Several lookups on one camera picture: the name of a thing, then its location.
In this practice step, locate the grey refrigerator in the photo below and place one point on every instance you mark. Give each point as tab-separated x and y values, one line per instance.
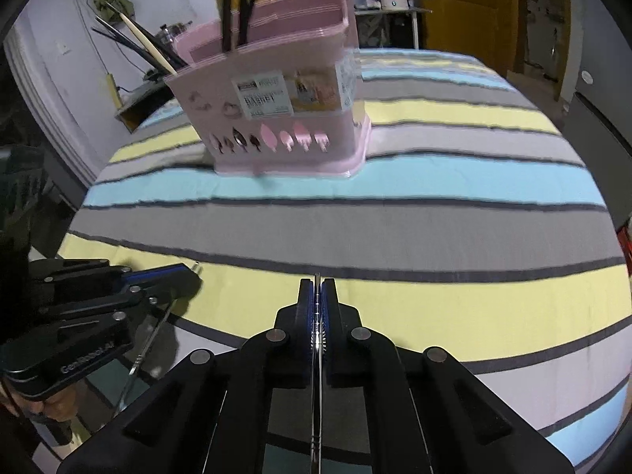
597	103

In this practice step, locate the stainless steel steamer pot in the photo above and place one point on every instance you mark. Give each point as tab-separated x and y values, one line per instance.
170	32

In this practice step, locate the yellow wooden door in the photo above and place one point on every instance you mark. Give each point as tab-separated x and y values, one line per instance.
469	10

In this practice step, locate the striped tablecloth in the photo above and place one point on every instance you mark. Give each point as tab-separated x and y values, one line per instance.
395	237

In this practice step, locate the beige chopstick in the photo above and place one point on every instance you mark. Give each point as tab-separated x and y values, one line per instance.
143	37

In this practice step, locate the yellow power strip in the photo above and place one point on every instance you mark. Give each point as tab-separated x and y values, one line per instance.
113	91

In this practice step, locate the steel kitchen counter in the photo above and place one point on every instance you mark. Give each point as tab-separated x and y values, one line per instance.
390	19

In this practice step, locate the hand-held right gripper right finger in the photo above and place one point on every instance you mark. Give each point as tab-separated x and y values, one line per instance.
328	326

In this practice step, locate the red cardboard box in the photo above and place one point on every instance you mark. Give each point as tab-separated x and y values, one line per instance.
626	252

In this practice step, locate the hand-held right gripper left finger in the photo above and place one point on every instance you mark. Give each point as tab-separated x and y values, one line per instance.
307	326

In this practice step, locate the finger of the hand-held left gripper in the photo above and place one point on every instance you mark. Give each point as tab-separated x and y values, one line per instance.
168	286
153	271

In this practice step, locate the white wall socket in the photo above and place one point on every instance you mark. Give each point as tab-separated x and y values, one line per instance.
63	48

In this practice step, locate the person's left hand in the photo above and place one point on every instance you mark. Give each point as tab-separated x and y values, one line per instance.
54	407

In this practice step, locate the stainless steel utensil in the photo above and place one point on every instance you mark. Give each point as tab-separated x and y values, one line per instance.
148	345
318	405

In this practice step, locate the low steel table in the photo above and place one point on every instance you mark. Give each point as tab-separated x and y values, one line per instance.
143	103

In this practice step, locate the pink plastic utensil holder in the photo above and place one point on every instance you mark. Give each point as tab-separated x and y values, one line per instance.
276	94

